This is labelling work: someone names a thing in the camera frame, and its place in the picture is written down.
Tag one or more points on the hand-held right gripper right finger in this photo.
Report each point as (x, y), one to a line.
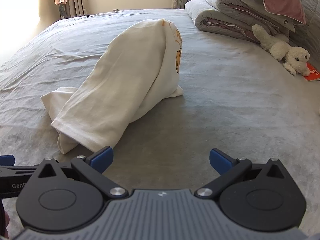
(221, 161)

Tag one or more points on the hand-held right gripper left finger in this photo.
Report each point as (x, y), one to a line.
(101, 160)

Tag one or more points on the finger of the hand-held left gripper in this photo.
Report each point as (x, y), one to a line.
(6, 160)

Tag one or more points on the white printed t-shirt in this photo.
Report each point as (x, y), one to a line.
(120, 80)

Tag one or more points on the bed with grey sheet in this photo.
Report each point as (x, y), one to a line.
(225, 105)

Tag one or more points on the white plush dog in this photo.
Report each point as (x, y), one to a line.
(277, 48)

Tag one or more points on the red booklet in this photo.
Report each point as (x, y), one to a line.
(312, 73)

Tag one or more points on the folded grey quilt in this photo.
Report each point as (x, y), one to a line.
(215, 17)

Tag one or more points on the grey pillow with button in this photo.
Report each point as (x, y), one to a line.
(275, 17)

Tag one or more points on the grey quilted headboard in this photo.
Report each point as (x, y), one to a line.
(310, 5)

